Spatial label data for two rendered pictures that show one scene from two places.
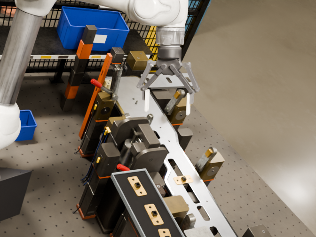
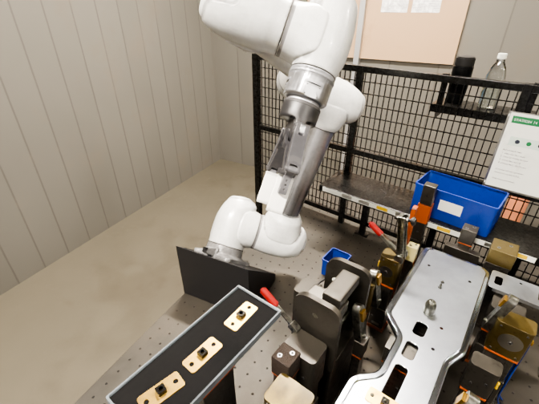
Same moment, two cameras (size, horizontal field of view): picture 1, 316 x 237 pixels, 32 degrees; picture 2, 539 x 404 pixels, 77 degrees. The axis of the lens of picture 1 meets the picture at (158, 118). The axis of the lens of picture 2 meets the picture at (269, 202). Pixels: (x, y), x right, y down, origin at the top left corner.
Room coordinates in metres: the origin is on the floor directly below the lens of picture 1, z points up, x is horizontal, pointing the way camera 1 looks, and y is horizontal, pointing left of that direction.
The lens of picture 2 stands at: (1.34, -0.58, 1.80)
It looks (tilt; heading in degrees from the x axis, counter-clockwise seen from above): 31 degrees down; 81
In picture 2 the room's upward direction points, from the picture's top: straight up
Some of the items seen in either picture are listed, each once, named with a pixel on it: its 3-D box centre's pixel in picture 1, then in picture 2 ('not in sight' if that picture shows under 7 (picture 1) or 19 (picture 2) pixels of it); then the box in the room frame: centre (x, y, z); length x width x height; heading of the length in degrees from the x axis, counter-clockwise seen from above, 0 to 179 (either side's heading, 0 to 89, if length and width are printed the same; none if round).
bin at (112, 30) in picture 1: (92, 29); (456, 201); (2.28, 0.47, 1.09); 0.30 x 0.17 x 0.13; 128
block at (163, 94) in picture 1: (154, 115); (498, 337); (2.20, 0.02, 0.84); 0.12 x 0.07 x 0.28; 133
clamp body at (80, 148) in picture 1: (93, 126); (380, 290); (1.89, 0.25, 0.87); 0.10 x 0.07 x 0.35; 133
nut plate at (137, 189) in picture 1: (137, 185); (241, 314); (1.36, -0.03, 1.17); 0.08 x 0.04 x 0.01; 45
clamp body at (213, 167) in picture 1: (201, 183); not in sight; (1.84, -0.30, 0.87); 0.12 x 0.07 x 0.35; 133
